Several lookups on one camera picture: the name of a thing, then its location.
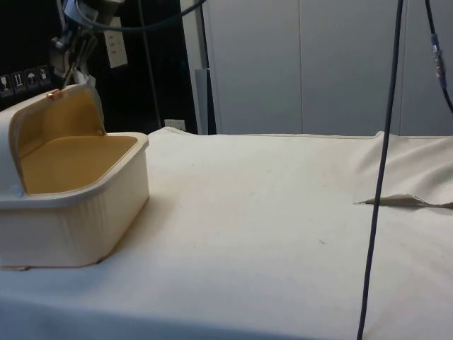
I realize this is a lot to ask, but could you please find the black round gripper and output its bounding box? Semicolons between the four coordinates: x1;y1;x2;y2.
50;0;105;90

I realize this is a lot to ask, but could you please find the rounded box lid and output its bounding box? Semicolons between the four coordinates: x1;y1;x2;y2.
0;83;106;196

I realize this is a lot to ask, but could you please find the black cabinet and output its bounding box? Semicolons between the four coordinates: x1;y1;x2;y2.
0;0;201;136

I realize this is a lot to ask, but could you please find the cream box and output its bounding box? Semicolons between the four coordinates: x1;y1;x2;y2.
0;131;150;273

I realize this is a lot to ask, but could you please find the pale grey locker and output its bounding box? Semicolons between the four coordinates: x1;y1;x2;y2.
299;0;401;137
203;0;302;136
398;0;453;138

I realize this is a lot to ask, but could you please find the thin grey cable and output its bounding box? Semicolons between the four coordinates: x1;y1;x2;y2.
139;0;162;127

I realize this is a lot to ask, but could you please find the black cable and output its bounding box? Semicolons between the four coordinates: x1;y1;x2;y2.
355;0;406;340
424;0;453;113
70;0;210;35

